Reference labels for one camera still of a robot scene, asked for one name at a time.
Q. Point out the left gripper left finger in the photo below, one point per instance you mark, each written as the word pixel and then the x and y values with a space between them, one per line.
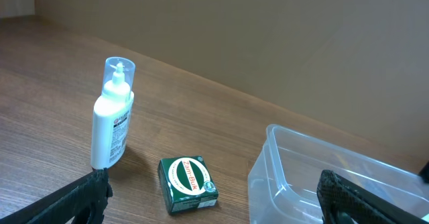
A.
pixel 81 202

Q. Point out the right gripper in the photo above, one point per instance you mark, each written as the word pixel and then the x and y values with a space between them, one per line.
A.
pixel 424 173

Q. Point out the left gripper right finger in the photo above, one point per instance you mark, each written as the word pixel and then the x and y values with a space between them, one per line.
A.
pixel 342 201

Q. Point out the green Zam-Buk box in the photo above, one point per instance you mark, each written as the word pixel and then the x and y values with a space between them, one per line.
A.
pixel 186 184

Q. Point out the clear plastic container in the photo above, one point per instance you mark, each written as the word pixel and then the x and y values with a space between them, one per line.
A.
pixel 283 181

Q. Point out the white spray bottle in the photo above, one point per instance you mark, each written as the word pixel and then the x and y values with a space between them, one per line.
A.
pixel 112 113

